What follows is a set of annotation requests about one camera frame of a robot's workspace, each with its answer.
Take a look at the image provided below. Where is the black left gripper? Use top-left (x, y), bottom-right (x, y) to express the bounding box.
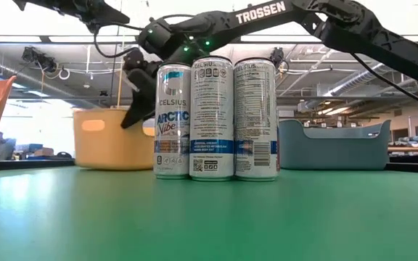
top-left (62, 0), bottom-right (131, 25)

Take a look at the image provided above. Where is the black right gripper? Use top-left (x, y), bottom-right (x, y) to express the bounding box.
top-left (120, 17), bottom-right (184, 130)

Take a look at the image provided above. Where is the white Celsius can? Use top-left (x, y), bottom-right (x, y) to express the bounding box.
top-left (189, 55), bottom-right (235, 182)
top-left (153, 62), bottom-right (192, 181)
top-left (233, 57), bottom-right (281, 182)

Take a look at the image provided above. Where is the yellow plastic bin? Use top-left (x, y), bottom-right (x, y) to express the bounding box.
top-left (72, 107), bottom-right (156, 171)

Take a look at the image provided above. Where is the black hanging device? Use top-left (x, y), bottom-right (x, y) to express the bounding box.
top-left (21, 46), bottom-right (58, 74)

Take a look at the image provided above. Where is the black ceiling fixture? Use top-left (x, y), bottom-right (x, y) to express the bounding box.
top-left (270, 46), bottom-right (286, 70)

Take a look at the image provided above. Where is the person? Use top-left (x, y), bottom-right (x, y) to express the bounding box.
top-left (0, 130), bottom-right (17, 162)

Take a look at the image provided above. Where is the blue-grey plastic bin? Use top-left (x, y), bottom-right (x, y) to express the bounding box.
top-left (277, 118), bottom-right (392, 171)

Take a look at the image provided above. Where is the wooden workbench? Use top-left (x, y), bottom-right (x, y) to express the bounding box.
top-left (388, 144), bottom-right (418, 164)

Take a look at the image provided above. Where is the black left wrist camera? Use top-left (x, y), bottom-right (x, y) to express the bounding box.
top-left (85, 16), bottom-right (103, 35)

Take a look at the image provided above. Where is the yellow hanging cord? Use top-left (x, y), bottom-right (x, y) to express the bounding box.
top-left (116, 32), bottom-right (127, 109)

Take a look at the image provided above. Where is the silver ventilation duct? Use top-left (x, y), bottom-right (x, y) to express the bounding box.
top-left (298, 62), bottom-right (388, 113)

